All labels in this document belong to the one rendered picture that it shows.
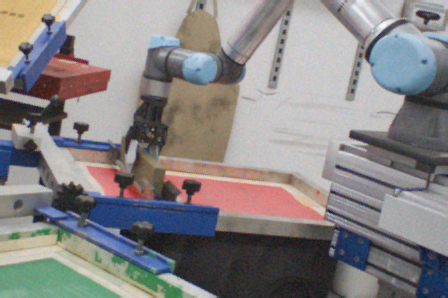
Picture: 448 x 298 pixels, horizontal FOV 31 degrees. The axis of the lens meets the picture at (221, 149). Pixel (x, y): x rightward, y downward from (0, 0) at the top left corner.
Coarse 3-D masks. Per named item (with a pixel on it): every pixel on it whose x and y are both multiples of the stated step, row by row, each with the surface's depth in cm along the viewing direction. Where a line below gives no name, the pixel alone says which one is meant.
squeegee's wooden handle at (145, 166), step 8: (120, 152) 226; (144, 152) 209; (136, 160) 210; (144, 160) 203; (152, 160) 201; (136, 168) 209; (144, 168) 202; (152, 168) 196; (160, 168) 195; (136, 176) 208; (144, 176) 201; (152, 176) 195; (160, 176) 195; (152, 184) 195; (160, 184) 196; (160, 192) 196
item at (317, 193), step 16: (80, 160) 232; (96, 160) 234; (160, 160) 240; (176, 160) 242; (192, 160) 246; (80, 176) 201; (224, 176) 248; (240, 176) 250; (256, 176) 252; (272, 176) 254; (288, 176) 256; (304, 176) 255; (304, 192) 246; (320, 192) 237; (224, 224) 191; (240, 224) 192; (256, 224) 194; (272, 224) 195; (288, 224) 197; (304, 224) 198; (320, 224) 200
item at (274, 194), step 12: (96, 168) 227; (108, 168) 230; (96, 180) 214; (108, 180) 216; (180, 180) 233; (204, 180) 238; (216, 180) 242; (264, 192) 238; (276, 192) 241; (288, 192) 244; (288, 204) 229; (300, 204) 232
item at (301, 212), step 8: (104, 192) 204; (112, 192) 205; (128, 192) 208; (136, 192) 210; (184, 200) 211; (192, 200) 213; (200, 200) 214; (280, 208) 223; (288, 208) 225; (296, 208) 226; (304, 208) 228; (296, 216) 217; (304, 216) 219; (312, 216) 221; (320, 216) 223
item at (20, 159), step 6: (0, 144) 196; (6, 144) 196; (12, 144) 198; (6, 150) 196; (12, 150) 197; (18, 150) 197; (24, 150) 198; (12, 156) 197; (18, 156) 197; (24, 156) 198; (30, 156) 198; (36, 156) 199; (12, 162) 197; (18, 162) 198; (24, 162) 198; (30, 162) 199; (36, 162) 199
